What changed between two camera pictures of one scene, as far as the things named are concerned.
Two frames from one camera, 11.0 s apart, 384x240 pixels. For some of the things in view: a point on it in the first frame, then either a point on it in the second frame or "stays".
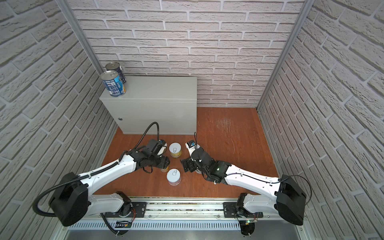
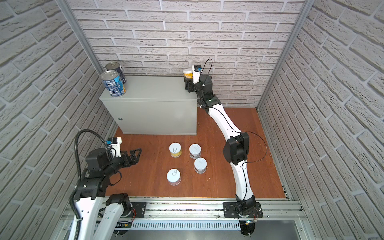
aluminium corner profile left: x=66 y=10 stays
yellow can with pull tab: x=175 y=149 stays
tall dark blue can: x=116 y=66 stays
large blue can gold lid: x=112 y=82 stays
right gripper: x=191 y=162 → x=190 y=85
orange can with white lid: x=165 y=170 → x=188 y=73
